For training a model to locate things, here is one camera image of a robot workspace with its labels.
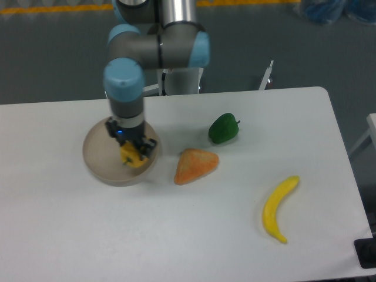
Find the black device at table edge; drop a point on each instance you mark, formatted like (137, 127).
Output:
(365, 249)

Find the blue plastic bag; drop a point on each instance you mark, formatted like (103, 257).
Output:
(327, 12)

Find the green bell pepper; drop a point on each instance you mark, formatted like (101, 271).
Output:
(224, 128)

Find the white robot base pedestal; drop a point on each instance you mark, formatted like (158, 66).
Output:
(179, 81)

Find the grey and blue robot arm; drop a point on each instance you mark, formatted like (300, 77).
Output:
(151, 35)

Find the orange triangular sandwich toy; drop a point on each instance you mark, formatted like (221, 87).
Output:
(194, 164)

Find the yellow bell pepper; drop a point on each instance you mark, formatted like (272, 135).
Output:
(131, 157)

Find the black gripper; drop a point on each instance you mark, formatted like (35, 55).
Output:
(143, 144)

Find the white pedestal foot bracket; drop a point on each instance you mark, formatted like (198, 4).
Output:
(267, 79)

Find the beige round plate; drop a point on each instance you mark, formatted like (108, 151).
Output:
(101, 154)

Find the yellow banana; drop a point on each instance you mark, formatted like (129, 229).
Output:
(270, 209)

